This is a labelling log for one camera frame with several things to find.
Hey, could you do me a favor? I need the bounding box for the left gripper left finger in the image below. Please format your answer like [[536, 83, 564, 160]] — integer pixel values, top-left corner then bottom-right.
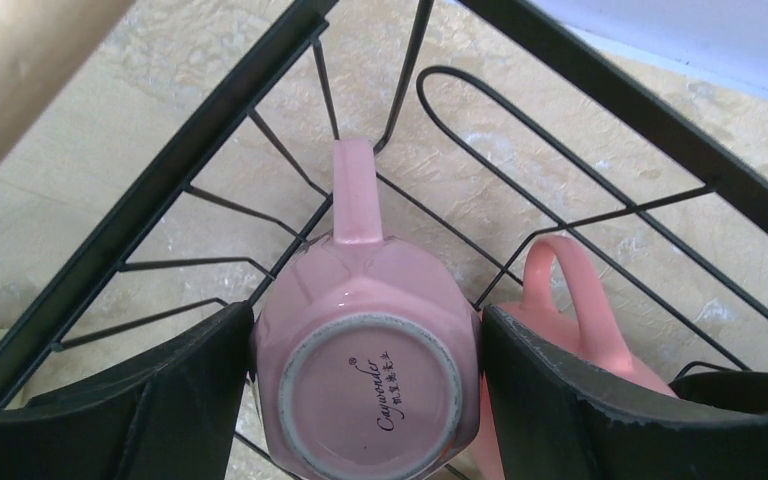
[[0, 302, 253, 479]]

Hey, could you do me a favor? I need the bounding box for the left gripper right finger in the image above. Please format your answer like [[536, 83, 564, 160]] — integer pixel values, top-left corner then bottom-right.
[[482, 306, 768, 479]]

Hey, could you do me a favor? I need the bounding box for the light pink mug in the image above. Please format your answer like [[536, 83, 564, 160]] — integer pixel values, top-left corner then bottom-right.
[[252, 138, 480, 479]]

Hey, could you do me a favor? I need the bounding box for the red rimmed plate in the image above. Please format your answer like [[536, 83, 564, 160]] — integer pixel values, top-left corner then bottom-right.
[[669, 371, 768, 415]]

